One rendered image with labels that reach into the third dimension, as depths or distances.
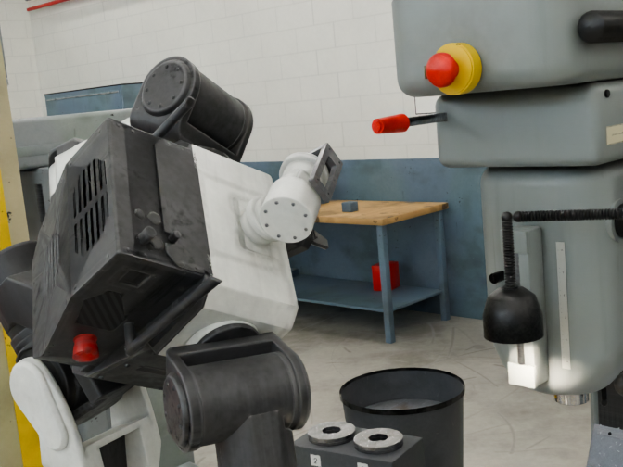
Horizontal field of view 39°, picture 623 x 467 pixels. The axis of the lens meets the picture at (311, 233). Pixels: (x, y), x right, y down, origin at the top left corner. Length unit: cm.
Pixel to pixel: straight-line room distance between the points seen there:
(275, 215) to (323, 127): 631
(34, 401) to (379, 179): 579
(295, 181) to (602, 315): 44
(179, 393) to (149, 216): 20
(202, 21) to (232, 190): 729
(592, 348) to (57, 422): 74
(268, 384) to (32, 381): 46
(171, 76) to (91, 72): 878
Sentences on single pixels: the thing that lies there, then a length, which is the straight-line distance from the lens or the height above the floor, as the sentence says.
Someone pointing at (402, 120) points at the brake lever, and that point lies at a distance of 112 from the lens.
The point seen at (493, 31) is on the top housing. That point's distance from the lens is 105.
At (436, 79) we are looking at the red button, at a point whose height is 175.
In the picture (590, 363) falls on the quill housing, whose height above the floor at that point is 137.
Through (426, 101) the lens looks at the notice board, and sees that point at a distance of 664.
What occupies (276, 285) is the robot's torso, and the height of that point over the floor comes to 152.
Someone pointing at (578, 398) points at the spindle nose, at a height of 129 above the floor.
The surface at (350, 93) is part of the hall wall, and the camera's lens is 711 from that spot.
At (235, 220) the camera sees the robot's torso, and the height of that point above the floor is 160.
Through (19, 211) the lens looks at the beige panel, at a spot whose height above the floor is 150.
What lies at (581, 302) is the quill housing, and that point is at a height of 145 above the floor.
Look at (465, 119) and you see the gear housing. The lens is 119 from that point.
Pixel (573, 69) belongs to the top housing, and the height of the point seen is 175.
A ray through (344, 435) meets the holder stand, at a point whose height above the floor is 113.
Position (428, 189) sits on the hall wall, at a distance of 669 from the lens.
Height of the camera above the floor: 175
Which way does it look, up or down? 9 degrees down
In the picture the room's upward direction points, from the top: 5 degrees counter-clockwise
